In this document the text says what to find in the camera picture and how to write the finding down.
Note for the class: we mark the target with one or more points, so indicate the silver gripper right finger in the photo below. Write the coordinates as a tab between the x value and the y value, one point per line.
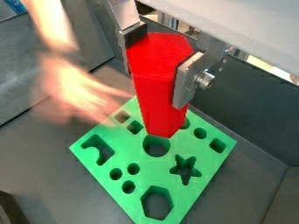
192	73

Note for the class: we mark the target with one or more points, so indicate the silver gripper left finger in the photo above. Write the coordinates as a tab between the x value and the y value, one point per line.
131	28

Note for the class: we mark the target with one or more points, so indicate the red hexagonal prism block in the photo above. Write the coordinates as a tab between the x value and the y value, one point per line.
153	57

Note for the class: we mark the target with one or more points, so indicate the blurred human hand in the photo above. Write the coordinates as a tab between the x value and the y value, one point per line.
76	94

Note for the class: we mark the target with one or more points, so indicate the green shape sorter board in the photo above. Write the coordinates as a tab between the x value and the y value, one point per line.
153	175

